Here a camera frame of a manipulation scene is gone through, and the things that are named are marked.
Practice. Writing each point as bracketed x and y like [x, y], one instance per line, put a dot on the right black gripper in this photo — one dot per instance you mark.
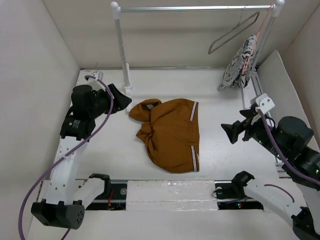
[232, 130]

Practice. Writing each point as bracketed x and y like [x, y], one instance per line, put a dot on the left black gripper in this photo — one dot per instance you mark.
[120, 101]

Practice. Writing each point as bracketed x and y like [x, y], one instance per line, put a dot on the brown trousers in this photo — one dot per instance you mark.
[171, 133]

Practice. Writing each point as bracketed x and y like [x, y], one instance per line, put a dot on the grey clothes hanger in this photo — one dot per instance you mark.
[241, 26]

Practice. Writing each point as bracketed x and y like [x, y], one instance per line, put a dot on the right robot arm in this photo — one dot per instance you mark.
[288, 141]

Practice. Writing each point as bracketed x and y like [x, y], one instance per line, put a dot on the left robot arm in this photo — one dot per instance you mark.
[64, 203]

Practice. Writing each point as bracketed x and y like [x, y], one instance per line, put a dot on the pink clothes hanger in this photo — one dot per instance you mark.
[247, 60]

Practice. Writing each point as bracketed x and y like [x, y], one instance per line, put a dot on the black and white patterned garment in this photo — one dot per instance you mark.
[232, 76]

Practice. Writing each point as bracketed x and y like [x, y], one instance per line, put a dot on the white foam block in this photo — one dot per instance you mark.
[171, 195]

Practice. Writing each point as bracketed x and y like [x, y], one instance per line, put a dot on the white and silver clothes rack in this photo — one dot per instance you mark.
[118, 10]

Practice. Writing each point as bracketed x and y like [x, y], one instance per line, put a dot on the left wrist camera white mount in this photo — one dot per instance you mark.
[94, 80]

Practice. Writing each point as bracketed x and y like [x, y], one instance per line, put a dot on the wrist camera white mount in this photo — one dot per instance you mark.
[262, 102]
[94, 80]

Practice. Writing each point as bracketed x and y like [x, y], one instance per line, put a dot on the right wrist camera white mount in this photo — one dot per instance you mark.
[262, 102]

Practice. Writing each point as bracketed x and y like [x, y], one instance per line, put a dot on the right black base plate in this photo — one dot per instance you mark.
[229, 199]

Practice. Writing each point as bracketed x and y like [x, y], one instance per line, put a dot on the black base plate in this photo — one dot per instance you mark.
[113, 200]
[229, 199]

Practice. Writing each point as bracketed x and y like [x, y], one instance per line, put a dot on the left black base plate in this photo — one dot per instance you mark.
[113, 200]

